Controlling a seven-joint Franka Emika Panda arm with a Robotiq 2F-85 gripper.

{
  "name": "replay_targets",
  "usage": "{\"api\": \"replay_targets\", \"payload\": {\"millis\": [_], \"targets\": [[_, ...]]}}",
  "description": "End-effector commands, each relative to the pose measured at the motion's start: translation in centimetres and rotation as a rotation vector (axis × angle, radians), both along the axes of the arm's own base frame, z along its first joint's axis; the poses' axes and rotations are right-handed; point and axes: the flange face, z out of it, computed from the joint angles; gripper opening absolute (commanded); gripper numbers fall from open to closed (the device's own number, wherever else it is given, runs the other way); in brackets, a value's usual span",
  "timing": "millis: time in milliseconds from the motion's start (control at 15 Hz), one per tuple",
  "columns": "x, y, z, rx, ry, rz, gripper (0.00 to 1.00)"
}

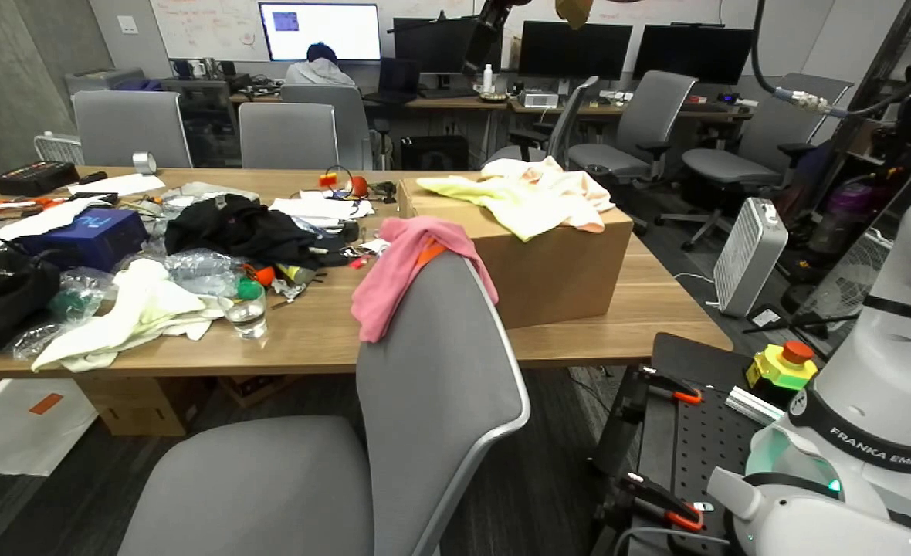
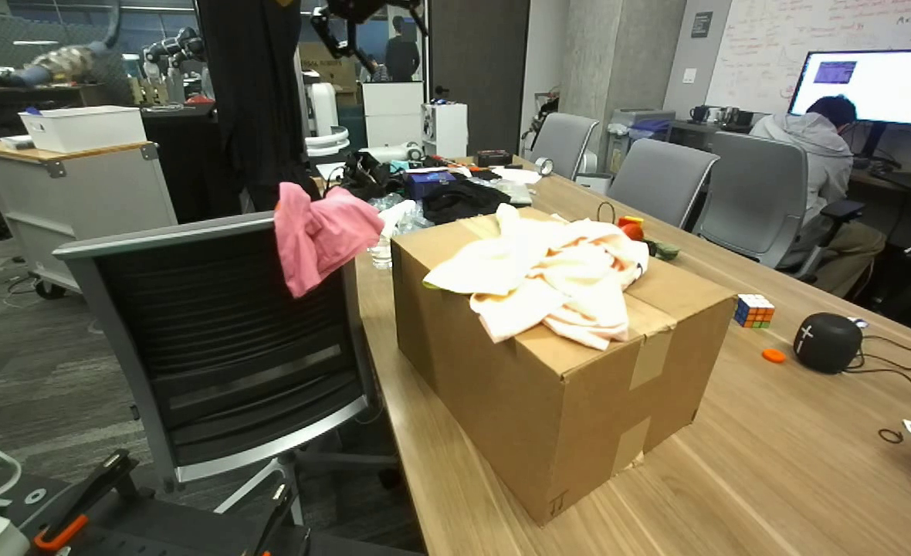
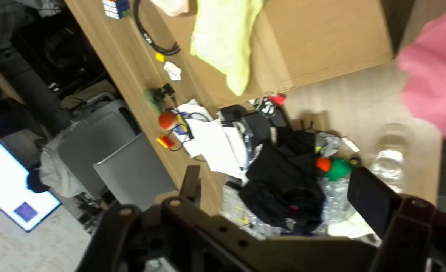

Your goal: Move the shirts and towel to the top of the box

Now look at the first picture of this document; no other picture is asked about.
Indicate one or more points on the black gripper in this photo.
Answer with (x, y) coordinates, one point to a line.
(499, 26)

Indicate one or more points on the peach shirt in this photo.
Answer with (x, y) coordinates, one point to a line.
(550, 196)

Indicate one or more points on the pink shirt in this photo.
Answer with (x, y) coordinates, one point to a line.
(403, 262)

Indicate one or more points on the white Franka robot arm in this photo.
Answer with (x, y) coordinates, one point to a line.
(887, 412)

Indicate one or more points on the large cardboard box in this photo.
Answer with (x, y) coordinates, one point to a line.
(565, 278)

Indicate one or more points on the dark blue box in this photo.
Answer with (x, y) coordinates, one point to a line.
(89, 235)

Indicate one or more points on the small cardboard box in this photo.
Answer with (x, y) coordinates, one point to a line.
(131, 402)

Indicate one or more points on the white bottle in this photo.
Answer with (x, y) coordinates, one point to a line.
(490, 80)

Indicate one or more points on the dark computer monitor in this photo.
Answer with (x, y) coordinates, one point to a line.
(432, 44)
(695, 50)
(579, 50)

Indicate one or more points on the black office chair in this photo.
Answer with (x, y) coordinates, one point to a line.
(565, 118)

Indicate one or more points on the lit computer monitor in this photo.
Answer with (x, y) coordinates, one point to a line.
(340, 28)

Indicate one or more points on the small dark green toy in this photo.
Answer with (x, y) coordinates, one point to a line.
(383, 191)

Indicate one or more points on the small orange toy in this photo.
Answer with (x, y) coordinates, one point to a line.
(328, 179)

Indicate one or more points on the black clothing pile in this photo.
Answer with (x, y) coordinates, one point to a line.
(238, 228)

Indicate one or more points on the white space heater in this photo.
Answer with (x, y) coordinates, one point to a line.
(752, 256)

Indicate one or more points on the clear plastic bag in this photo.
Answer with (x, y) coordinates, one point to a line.
(209, 277)
(77, 295)

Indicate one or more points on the black equipment rack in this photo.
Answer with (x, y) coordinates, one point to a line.
(849, 235)

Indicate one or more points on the white paper sheets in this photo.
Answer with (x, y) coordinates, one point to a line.
(40, 219)
(116, 185)

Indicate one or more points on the yellow red emergency stop button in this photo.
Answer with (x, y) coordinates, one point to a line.
(781, 366)

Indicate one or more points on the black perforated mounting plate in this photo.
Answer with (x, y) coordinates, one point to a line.
(681, 442)

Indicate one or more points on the white cloth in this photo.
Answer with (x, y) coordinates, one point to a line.
(131, 314)

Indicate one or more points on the black case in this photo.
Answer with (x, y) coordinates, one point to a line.
(34, 177)

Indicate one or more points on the black bag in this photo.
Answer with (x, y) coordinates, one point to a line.
(0, 298)

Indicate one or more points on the white panel orange tag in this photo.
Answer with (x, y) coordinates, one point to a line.
(22, 428)

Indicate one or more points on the gold wrist camera mount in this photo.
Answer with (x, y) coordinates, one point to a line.
(574, 9)

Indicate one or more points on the wall whiteboard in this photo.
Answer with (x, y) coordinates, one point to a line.
(209, 26)

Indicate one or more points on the grey office chair silver frame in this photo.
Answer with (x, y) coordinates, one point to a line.
(432, 412)

